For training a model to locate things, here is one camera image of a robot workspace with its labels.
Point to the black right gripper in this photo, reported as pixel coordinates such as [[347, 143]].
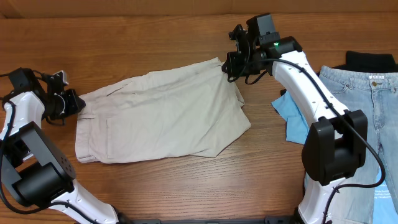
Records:
[[236, 62]]

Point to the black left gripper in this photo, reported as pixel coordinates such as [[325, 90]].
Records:
[[71, 103]]

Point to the beige cotton shorts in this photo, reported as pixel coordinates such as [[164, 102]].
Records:
[[191, 110]]

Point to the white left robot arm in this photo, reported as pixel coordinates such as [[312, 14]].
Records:
[[35, 174]]

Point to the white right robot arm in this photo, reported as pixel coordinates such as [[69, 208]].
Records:
[[334, 148]]

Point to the light blue t-shirt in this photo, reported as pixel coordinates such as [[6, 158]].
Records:
[[296, 126]]

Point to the black garment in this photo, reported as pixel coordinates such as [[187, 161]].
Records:
[[369, 63]]

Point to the light blue denim jeans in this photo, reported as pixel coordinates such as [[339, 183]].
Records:
[[376, 95]]

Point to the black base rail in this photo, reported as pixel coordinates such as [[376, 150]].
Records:
[[217, 221]]

